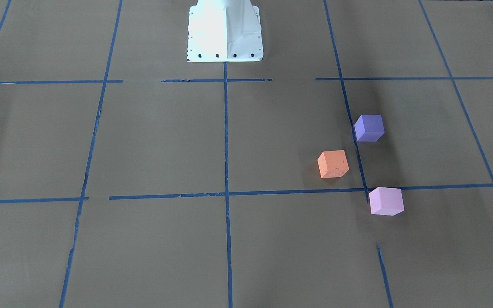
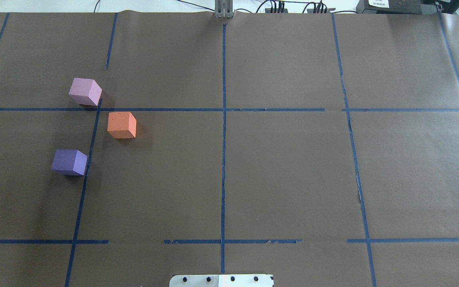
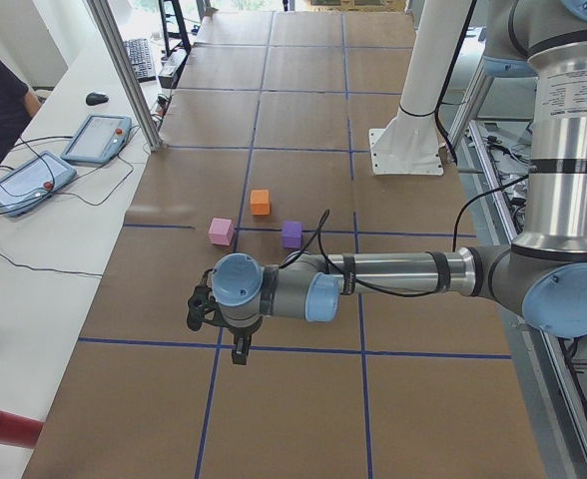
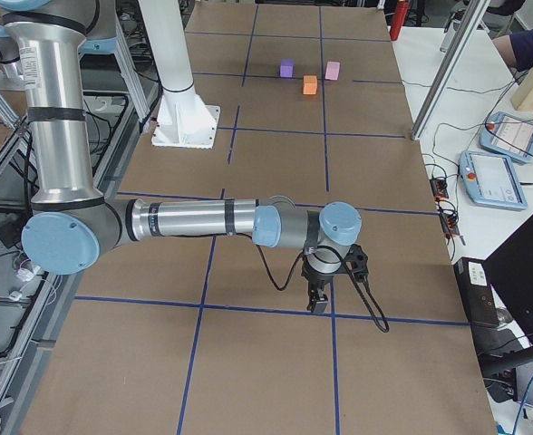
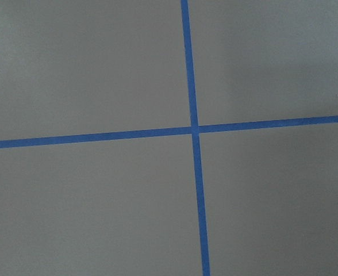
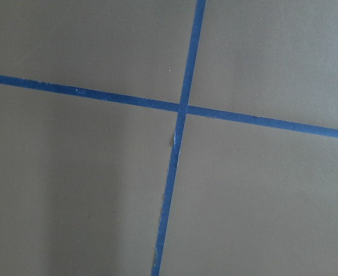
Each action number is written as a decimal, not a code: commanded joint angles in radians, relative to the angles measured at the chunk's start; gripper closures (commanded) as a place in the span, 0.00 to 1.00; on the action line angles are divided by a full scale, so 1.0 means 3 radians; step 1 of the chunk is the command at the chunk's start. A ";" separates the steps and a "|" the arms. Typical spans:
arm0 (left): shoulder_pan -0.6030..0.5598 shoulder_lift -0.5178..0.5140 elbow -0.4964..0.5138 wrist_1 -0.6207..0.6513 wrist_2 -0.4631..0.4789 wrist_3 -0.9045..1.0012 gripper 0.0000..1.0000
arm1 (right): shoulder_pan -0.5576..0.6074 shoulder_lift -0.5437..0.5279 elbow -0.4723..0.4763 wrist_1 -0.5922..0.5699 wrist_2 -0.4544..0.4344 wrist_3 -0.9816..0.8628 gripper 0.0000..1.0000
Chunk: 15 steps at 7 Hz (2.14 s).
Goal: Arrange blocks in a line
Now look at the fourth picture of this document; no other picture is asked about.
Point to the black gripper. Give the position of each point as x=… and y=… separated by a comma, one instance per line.
x=315, y=280

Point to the orange foam block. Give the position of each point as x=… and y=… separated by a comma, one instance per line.
x=310, y=85

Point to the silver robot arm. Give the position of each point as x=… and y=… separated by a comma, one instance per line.
x=73, y=224

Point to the black computer box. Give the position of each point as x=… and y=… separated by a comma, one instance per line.
x=476, y=293

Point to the orange black usb hub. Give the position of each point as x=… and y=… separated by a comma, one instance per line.
x=439, y=188

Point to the black monitor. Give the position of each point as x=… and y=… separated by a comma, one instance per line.
x=510, y=271

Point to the near teach pendant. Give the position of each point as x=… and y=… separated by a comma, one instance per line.
x=490, y=180

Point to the teach pendant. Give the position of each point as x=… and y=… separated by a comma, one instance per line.
x=508, y=135
x=490, y=180

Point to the pink foam block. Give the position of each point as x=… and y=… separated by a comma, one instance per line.
x=332, y=70

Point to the purple foam block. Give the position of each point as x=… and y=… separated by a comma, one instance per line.
x=286, y=68

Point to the far teach pendant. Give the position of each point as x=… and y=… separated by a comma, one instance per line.
x=508, y=135

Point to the red cylinder bottle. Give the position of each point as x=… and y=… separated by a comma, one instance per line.
x=398, y=19

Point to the seated person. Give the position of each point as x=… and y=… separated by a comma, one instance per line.
x=516, y=49

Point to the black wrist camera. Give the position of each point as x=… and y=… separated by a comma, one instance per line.
x=357, y=260

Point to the white pedestal column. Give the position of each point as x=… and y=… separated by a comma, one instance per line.
x=183, y=120

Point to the aluminium frame post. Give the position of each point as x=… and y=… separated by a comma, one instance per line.
x=457, y=34

